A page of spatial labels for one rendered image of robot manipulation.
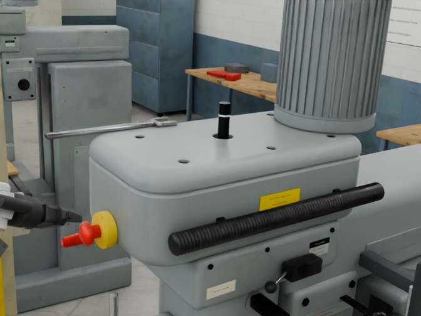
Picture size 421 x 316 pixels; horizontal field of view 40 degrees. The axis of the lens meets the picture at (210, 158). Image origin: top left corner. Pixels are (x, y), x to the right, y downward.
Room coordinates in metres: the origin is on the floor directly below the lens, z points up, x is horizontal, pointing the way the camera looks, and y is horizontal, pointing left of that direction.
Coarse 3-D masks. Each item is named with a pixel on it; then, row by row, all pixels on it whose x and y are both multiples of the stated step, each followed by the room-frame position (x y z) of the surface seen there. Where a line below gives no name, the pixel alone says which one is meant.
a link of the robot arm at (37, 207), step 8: (32, 200) 1.42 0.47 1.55; (40, 208) 1.43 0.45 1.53; (48, 208) 1.45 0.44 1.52; (56, 208) 1.48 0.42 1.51; (64, 208) 1.49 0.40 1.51; (32, 216) 1.40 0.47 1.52; (40, 216) 1.42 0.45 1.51; (48, 216) 1.44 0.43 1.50; (56, 216) 1.46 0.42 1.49; (64, 216) 1.47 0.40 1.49; (24, 224) 1.39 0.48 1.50; (32, 224) 1.40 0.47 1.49; (40, 224) 1.46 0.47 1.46; (48, 224) 1.46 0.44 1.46; (56, 224) 1.45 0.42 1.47
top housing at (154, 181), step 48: (96, 144) 0.92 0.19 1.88; (144, 144) 0.91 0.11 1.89; (192, 144) 0.93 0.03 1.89; (240, 144) 0.94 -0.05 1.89; (288, 144) 0.96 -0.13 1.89; (336, 144) 0.98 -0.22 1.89; (96, 192) 0.90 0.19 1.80; (144, 192) 0.79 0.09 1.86; (192, 192) 0.80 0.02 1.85; (240, 192) 0.85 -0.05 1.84; (288, 192) 0.91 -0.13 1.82; (144, 240) 0.78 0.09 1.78; (240, 240) 0.85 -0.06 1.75
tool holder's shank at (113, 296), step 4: (112, 292) 1.34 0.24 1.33; (116, 292) 1.34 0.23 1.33; (112, 296) 1.32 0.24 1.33; (116, 296) 1.32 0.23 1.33; (112, 300) 1.32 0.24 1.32; (116, 300) 1.32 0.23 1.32; (112, 304) 1.32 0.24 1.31; (116, 304) 1.32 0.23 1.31; (112, 308) 1.32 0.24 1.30; (116, 308) 1.32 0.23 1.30; (112, 312) 1.32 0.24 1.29; (116, 312) 1.32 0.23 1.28
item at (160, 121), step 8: (152, 120) 1.04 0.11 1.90; (160, 120) 1.05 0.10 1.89; (168, 120) 1.07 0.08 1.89; (88, 128) 0.97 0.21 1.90; (96, 128) 0.97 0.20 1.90; (104, 128) 0.97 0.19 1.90; (112, 128) 0.98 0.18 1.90; (120, 128) 0.98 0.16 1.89; (128, 128) 0.99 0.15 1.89; (136, 128) 1.00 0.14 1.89; (48, 136) 0.91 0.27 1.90; (56, 136) 0.91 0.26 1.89; (64, 136) 0.92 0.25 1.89; (72, 136) 0.93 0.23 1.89
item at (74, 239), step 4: (68, 236) 0.92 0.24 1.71; (72, 236) 0.92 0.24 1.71; (76, 236) 0.92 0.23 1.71; (64, 240) 0.91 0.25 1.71; (68, 240) 0.91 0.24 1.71; (72, 240) 0.91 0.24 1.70; (76, 240) 0.92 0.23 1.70; (80, 240) 0.92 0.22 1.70; (64, 244) 0.91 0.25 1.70; (68, 244) 0.91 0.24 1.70; (72, 244) 0.91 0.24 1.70; (76, 244) 0.92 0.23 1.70; (80, 244) 0.92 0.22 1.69
